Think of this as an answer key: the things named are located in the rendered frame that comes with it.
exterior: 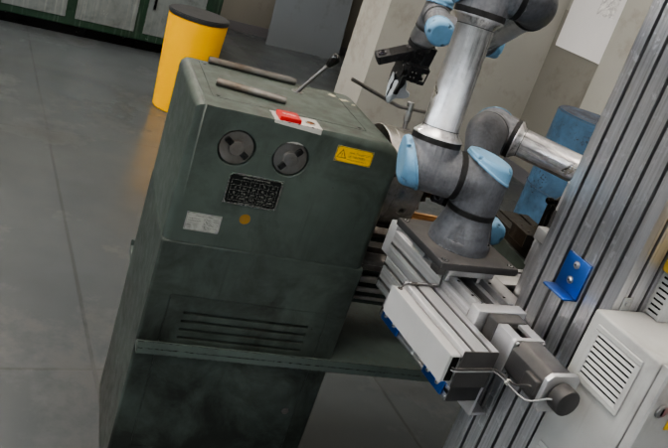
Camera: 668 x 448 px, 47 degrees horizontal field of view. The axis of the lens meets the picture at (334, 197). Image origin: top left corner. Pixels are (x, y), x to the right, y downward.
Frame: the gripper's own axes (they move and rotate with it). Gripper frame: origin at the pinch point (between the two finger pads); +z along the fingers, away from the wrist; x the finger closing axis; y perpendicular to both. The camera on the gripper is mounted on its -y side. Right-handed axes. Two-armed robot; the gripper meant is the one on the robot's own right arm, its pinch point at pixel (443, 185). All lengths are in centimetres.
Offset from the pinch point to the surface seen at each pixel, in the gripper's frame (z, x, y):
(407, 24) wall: 391, 2, 138
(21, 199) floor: 162, -107, -131
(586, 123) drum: 246, -13, 236
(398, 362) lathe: -27, -54, -7
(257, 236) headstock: -29, -16, -66
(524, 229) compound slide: -12.5, -5.5, 28.1
